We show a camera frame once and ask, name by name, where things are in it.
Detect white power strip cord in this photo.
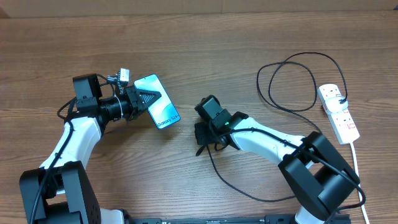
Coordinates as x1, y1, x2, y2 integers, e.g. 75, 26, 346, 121
349, 142, 370, 224

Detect white power strip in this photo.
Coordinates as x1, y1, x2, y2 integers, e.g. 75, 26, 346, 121
317, 84, 360, 144

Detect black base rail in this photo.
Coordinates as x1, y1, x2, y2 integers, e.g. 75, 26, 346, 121
124, 213, 352, 224

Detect black USB charging cable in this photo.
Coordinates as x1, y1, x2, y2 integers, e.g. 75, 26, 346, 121
195, 52, 349, 203

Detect white charger adapter plug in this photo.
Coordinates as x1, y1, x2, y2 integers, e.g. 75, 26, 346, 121
325, 96, 348, 114

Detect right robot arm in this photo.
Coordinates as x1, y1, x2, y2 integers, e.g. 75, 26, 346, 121
195, 95, 364, 223

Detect Samsung Galaxy smartphone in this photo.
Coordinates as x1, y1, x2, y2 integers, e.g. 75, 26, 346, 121
134, 74, 180, 129

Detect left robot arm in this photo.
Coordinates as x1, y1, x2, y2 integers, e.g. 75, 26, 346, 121
19, 70, 163, 223

